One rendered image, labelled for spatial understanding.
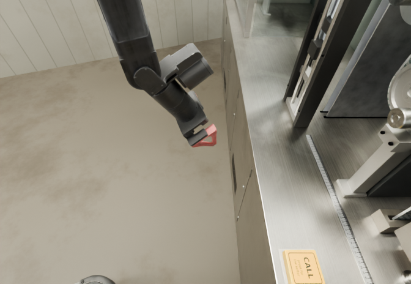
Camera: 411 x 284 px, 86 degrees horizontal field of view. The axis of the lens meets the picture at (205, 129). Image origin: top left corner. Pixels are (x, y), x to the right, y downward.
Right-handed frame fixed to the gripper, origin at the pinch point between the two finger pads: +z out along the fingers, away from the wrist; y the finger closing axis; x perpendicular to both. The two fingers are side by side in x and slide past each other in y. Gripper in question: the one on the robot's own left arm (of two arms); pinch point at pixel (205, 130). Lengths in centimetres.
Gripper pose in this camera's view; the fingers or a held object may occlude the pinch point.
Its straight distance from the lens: 57.0
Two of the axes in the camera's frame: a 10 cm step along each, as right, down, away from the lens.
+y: -3.7, -6.9, 6.3
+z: 4.6, 4.5, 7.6
